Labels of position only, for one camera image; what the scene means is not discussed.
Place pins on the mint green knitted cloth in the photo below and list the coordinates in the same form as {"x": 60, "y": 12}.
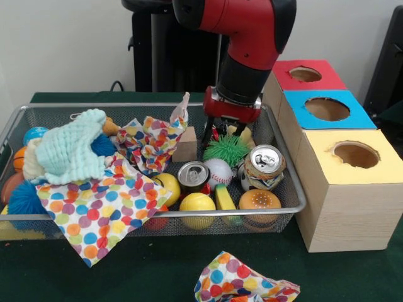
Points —
{"x": 72, "y": 151}

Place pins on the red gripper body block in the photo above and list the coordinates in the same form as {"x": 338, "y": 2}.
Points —
{"x": 230, "y": 112}

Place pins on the plain yellow ball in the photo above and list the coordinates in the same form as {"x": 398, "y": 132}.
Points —
{"x": 197, "y": 204}

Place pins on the black panel stand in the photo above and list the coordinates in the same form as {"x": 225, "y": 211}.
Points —
{"x": 387, "y": 63}

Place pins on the shallow clear mesh bin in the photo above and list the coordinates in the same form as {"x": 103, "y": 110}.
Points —
{"x": 63, "y": 116}

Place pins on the white baseball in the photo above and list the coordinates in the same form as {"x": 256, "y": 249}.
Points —
{"x": 218, "y": 171}

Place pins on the orange ball with cream dots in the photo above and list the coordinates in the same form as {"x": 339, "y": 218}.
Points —
{"x": 259, "y": 201}

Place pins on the crushed silver drink can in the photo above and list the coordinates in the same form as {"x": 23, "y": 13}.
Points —
{"x": 264, "y": 165}

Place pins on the whitish foil wrapper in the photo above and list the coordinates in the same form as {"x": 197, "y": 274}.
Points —
{"x": 148, "y": 141}

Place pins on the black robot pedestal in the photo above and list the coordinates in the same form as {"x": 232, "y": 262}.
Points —
{"x": 157, "y": 56}

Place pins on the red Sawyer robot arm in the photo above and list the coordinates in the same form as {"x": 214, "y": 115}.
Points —
{"x": 252, "y": 31}

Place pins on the blue spiky rubber ball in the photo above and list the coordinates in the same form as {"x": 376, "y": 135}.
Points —
{"x": 25, "y": 198}

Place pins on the polka dot cloth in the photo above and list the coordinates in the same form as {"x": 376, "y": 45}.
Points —
{"x": 94, "y": 211}

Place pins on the green spiky rubber ball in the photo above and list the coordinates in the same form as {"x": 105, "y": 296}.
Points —
{"x": 227, "y": 151}

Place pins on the colourful patterned cloth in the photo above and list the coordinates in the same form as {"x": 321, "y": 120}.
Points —
{"x": 233, "y": 277}

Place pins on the wooden cube block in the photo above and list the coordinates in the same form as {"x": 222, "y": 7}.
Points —
{"x": 185, "y": 145}

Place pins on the dark green table cloth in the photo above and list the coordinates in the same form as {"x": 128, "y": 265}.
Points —
{"x": 189, "y": 258}
{"x": 393, "y": 113}

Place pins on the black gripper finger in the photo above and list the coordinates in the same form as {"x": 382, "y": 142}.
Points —
{"x": 208, "y": 132}
{"x": 248, "y": 131}

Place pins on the wooden box with three holes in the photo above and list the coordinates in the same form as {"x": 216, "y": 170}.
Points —
{"x": 346, "y": 214}

